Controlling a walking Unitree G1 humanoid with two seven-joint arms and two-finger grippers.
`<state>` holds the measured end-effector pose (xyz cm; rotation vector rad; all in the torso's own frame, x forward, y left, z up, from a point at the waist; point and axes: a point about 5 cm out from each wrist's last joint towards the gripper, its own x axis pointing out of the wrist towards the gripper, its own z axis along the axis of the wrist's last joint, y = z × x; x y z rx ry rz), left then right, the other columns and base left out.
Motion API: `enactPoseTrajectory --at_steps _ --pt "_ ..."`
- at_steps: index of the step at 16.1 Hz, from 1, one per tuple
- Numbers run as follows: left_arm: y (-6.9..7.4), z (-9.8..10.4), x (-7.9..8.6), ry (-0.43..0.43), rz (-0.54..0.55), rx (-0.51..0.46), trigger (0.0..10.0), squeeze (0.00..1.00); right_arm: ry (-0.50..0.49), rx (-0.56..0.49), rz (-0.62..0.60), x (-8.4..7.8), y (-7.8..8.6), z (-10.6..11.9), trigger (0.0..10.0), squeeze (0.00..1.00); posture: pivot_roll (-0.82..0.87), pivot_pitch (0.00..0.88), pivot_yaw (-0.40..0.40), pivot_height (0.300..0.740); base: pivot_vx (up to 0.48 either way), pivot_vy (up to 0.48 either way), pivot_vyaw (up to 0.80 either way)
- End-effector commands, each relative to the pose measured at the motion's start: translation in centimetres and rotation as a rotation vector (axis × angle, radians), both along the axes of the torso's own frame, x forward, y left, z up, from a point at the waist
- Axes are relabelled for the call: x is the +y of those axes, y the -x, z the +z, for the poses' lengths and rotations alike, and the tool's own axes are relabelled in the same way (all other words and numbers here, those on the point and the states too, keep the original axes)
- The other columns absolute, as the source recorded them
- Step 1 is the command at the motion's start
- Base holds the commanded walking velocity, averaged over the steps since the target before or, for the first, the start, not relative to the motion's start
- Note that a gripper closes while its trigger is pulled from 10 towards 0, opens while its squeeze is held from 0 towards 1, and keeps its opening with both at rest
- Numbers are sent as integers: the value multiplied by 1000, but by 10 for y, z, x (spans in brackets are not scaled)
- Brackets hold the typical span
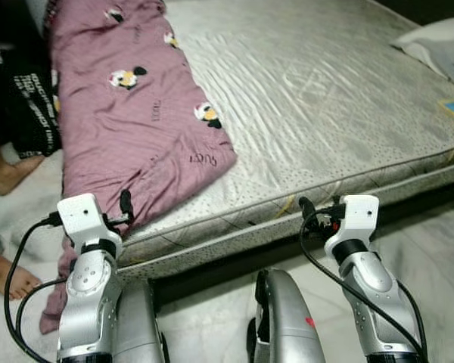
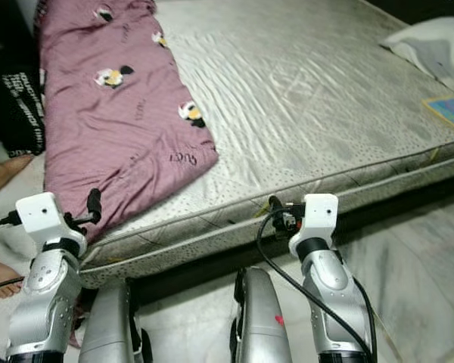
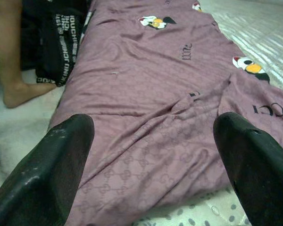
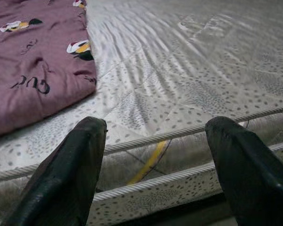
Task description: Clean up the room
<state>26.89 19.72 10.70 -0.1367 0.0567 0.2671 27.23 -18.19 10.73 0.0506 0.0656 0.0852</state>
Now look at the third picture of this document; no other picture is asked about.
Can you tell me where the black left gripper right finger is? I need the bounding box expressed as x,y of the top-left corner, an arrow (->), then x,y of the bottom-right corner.
212,112 -> 283,226

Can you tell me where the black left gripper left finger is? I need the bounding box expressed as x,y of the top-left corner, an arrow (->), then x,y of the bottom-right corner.
0,113 -> 95,226

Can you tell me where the purple printed blanket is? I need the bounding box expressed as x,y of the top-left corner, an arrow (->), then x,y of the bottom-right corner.
48,0 -> 283,226

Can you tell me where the black bag white lettering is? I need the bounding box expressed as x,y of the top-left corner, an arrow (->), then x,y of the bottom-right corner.
21,0 -> 91,88

